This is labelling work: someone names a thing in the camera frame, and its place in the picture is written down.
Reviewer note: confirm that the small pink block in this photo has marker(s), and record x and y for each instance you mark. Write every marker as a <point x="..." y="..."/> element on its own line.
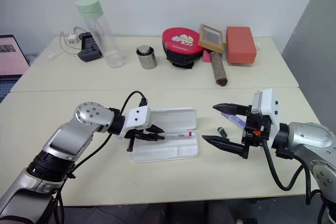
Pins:
<point x="206" y="56"/>

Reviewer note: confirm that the orange-red rectangular box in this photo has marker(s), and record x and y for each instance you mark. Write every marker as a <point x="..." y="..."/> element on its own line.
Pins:
<point x="240" y="44"/>

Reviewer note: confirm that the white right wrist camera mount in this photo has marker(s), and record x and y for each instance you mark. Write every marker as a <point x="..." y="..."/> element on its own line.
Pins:
<point x="267" y="103"/>

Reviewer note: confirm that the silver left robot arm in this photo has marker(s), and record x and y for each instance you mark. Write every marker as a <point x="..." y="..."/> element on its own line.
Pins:
<point x="65" y="140"/>

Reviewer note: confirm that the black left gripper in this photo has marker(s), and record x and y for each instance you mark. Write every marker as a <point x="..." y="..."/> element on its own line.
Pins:
<point x="131" y="135"/>

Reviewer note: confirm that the red cartoon lid black bowl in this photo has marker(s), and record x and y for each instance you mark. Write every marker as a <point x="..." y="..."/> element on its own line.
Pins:
<point x="181" y="41"/>

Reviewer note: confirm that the wooden framed panel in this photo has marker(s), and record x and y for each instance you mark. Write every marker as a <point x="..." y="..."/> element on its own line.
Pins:
<point x="210" y="36"/>

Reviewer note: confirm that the brown rough cylinder stick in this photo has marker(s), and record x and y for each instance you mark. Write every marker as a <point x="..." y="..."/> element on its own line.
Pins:
<point x="218" y="69"/>

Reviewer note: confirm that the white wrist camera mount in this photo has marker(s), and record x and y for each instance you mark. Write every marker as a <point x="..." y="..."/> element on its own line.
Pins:
<point x="267" y="103"/>
<point x="136" y="119"/>

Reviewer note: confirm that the dark grey power strip cube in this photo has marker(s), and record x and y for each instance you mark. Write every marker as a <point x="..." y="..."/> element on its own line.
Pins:
<point x="89" y="49"/>

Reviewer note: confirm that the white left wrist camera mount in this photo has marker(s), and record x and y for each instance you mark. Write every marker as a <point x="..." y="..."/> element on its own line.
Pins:
<point x="136" y="119"/>

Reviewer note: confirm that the white plastic pencil case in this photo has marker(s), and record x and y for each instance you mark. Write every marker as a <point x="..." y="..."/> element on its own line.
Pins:
<point x="168" y="150"/>

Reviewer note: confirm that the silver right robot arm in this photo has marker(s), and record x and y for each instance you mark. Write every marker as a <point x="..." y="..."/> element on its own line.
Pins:
<point x="309" y="140"/>

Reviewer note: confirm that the white charger plug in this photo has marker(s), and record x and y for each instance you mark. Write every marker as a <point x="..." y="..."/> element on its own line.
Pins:
<point x="72" y="39"/>

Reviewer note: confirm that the white marker with red cap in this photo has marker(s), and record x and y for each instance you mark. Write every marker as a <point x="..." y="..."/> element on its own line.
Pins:
<point x="178" y="134"/>

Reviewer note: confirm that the small metal cylinder tin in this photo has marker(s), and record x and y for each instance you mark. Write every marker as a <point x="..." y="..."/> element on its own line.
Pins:
<point x="146" y="57"/>

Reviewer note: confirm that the purple marker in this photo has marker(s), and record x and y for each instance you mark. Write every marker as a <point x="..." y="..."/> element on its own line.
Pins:
<point x="236" y="121"/>

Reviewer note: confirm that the open laptop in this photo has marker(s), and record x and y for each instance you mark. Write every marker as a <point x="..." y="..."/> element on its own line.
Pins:
<point x="10" y="56"/>

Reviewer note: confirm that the clear bottle with green lid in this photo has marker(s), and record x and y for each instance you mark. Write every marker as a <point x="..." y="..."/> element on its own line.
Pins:
<point x="105" y="35"/>

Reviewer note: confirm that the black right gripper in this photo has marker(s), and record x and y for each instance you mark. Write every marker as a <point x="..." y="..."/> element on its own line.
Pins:
<point x="256" y="129"/>

